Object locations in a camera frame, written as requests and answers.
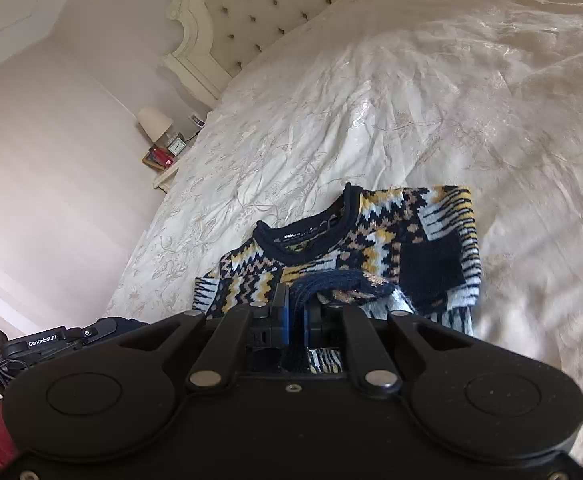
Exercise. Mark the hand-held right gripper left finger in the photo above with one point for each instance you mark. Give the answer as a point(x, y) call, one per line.
point(282, 312)

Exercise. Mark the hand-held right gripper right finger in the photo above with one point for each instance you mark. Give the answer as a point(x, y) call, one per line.
point(305, 327)

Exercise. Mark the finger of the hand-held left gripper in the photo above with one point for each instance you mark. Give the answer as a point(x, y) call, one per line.
point(121, 324)

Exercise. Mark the navy yellow patterned knit sweater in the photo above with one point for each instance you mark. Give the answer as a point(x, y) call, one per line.
point(371, 240)

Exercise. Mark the cream nightstand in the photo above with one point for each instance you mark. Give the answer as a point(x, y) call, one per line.
point(164, 180)

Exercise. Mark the red box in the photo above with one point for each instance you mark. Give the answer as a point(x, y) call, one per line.
point(159, 157)

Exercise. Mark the small white alarm clock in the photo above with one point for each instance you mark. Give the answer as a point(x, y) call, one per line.
point(177, 147)

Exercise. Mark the beige table lamp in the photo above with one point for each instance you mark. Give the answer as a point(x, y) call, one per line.
point(154, 122)

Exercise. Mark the small white device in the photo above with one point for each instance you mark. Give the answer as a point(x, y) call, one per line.
point(197, 121)

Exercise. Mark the cream floral bedspread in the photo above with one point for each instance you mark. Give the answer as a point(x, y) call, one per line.
point(371, 110)

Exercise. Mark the cream tufted headboard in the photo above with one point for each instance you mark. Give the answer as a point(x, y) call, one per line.
point(281, 15)

